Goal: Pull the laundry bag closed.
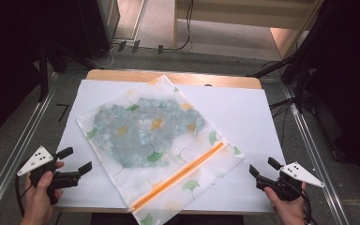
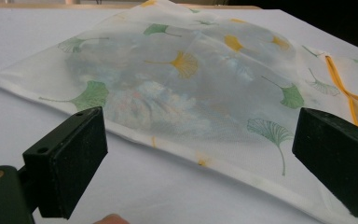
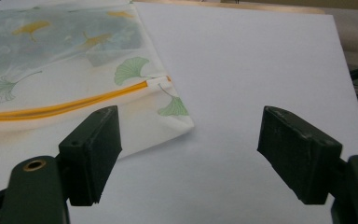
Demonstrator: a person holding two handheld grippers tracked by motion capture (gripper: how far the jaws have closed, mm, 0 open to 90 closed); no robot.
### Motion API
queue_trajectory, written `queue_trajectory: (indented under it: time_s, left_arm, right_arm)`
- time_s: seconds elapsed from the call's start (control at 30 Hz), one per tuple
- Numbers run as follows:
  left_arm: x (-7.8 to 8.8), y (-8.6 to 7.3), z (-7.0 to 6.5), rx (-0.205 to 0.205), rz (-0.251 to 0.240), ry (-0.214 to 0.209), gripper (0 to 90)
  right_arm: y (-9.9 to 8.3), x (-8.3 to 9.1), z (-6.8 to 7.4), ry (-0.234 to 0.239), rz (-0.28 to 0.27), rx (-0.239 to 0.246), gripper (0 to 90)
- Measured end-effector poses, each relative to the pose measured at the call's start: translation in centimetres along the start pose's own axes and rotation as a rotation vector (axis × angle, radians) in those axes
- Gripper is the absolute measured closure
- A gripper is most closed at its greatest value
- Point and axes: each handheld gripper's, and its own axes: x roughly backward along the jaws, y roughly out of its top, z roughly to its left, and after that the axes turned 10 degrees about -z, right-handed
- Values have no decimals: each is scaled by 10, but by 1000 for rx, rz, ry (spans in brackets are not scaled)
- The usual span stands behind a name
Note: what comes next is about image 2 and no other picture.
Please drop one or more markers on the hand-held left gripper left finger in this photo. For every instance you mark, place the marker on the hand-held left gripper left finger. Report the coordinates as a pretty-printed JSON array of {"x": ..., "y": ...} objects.
[{"x": 65, "y": 161}]

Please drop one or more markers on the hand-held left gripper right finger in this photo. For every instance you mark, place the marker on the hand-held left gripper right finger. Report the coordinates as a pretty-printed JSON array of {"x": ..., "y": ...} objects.
[{"x": 338, "y": 155}]

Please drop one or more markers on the white leaf-print mesh laundry bag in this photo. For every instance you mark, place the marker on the white leaf-print mesh laundry bag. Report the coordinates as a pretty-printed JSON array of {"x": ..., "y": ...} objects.
[{"x": 199, "y": 93}]

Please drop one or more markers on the clothes inside mesh bag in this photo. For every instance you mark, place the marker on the clothes inside mesh bag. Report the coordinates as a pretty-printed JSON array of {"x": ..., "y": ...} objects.
[{"x": 167, "y": 90}]

